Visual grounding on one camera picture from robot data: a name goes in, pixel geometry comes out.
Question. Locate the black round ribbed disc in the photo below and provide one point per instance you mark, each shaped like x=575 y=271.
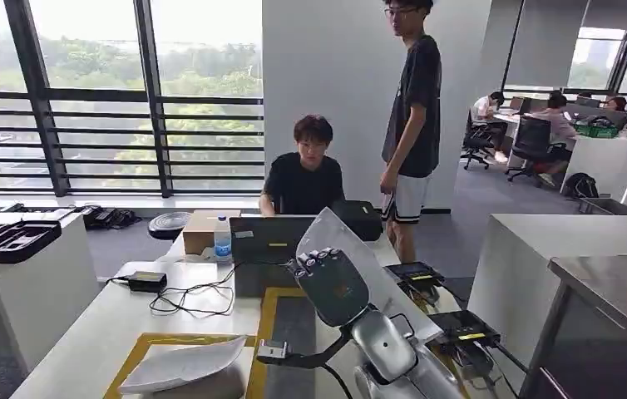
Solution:
x=169 y=224

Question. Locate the green plastic crate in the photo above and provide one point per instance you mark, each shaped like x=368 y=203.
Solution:
x=595 y=131

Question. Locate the small cardboard box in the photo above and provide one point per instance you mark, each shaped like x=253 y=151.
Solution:
x=198 y=231

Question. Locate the dark window railing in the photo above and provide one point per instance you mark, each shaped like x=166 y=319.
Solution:
x=43 y=110

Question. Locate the long white desk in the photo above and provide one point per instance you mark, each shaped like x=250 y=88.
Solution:
x=98 y=330

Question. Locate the white office desk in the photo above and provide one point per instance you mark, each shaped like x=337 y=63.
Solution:
x=594 y=160

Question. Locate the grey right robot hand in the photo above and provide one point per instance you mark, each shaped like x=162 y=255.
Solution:
x=333 y=289

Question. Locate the black unit with yellow label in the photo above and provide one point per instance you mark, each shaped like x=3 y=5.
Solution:
x=415 y=272
x=465 y=327

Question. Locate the black office chair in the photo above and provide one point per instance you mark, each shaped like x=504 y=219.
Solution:
x=534 y=140
x=476 y=143

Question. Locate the black backpack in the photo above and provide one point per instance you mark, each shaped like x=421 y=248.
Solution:
x=580 y=186

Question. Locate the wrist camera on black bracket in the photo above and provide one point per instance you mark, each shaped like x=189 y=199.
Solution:
x=272 y=351

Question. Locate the black bags pile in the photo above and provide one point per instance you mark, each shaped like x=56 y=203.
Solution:
x=107 y=217

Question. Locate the steel tray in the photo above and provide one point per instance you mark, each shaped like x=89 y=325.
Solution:
x=608 y=206

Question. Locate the clear water bottle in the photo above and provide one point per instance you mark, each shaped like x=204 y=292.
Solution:
x=222 y=242

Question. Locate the black power adapter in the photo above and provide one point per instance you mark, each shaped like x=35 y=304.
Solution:
x=147 y=281

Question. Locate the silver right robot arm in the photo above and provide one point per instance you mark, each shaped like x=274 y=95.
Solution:
x=385 y=344

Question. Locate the standing person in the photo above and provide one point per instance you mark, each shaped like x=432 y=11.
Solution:
x=418 y=99

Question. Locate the black foam tray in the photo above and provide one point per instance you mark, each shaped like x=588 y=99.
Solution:
x=10 y=242

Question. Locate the black laptop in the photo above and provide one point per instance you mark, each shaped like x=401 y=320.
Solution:
x=269 y=239

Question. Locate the black zip case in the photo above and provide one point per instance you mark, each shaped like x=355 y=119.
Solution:
x=360 y=220

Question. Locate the white panel-leg table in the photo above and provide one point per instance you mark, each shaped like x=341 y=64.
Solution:
x=43 y=297
x=512 y=275

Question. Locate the seated person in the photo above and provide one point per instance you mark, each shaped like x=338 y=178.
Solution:
x=558 y=124
x=302 y=184
x=483 y=107
x=616 y=104

